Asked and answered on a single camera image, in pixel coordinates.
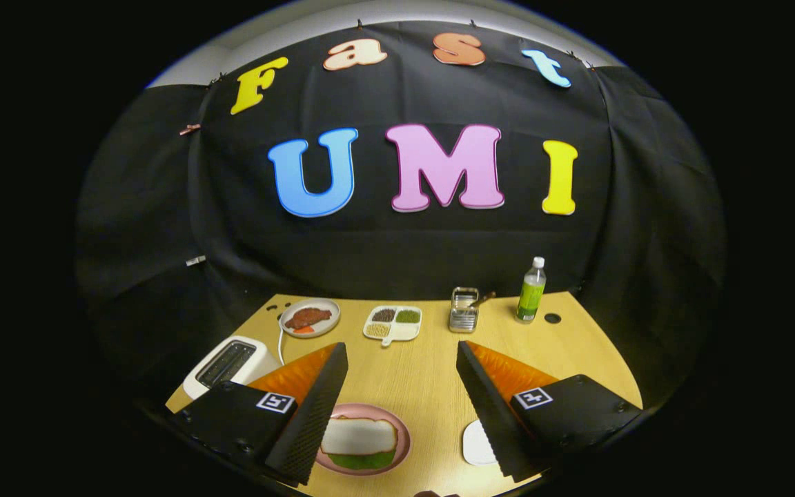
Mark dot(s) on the black backdrop cloth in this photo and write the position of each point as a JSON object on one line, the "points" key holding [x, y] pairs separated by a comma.
{"points": [[370, 255]]}

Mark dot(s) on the red cloth clip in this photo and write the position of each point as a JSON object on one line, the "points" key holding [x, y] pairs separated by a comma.
{"points": [[190, 129]]}

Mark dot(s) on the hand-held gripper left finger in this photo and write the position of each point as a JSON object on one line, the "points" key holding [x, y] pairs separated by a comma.
{"points": [[311, 414]]}

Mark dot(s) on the pile of dark beans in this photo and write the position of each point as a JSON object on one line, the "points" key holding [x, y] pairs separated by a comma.
{"points": [[384, 315]]}

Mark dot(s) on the white toaster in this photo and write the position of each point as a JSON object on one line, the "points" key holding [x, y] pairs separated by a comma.
{"points": [[197, 386]]}

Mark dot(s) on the white divided dish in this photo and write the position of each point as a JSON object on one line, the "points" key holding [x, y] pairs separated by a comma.
{"points": [[404, 333]]}

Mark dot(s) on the orange carrot slice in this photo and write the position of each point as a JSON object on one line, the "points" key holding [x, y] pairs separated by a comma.
{"points": [[304, 330]]}

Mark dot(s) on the toasted bread slice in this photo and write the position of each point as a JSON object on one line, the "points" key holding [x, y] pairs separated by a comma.
{"points": [[359, 436]]}

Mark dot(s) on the pink round plate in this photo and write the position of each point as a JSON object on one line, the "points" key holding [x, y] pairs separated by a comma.
{"points": [[370, 408]]}

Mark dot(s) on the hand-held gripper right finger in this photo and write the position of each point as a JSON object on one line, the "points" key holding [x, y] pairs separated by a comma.
{"points": [[491, 414]]}

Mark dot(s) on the pile of yellow beans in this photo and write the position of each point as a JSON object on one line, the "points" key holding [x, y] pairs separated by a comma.
{"points": [[377, 330]]}

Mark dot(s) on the grey round plate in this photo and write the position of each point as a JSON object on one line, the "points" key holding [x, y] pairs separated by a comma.
{"points": [[325, 330]]}

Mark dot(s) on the green drink bottle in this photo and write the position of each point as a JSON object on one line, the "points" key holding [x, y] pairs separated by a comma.
{"points": [[530, 293]]}

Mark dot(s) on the white cloth clip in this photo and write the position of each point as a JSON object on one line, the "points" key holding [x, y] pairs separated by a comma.
{"points": [[196, 260]]}

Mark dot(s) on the white square plate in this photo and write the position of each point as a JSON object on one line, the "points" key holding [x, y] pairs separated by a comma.
{"points": [[477, 445]]}

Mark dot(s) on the green lettuce leaf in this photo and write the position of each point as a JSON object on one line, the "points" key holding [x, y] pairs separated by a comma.
{"points": [[363, 460]]}

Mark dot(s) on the brown meat piece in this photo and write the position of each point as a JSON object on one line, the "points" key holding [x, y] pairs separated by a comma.
{"points": [[308, 317]]}

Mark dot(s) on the pile of green beans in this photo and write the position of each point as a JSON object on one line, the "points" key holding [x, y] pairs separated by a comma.
{"points": [[408, 316]]}

